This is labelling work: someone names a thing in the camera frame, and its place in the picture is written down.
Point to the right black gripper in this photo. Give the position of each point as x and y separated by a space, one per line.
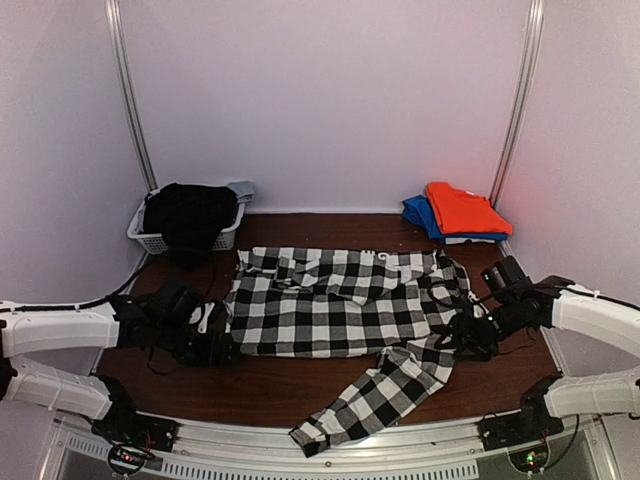
465 332

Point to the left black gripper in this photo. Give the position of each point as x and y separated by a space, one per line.
208 357

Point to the orange t-shirt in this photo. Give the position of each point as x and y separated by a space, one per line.
460 212

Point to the black white checkered cloth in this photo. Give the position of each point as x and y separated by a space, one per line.
324 303

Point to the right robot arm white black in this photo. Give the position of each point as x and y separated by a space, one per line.
554 303

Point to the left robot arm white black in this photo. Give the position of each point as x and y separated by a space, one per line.
26 329

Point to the black garment hanging from basket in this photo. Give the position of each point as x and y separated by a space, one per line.
189 218

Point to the grey garment in basket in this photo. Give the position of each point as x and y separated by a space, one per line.
244 190

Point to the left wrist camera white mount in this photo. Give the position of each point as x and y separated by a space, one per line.
205 317

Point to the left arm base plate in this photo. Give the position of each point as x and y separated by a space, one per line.
123 424

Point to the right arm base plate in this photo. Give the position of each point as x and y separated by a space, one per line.
510 430

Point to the front aluminium rail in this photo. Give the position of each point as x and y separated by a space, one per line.
448 449

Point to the left aluminium frame post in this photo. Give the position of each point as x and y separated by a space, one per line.
132 115

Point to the aluminium frame post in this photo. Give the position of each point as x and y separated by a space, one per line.
529 60
132 115

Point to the right aluminium frame post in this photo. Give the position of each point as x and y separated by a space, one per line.
529 60

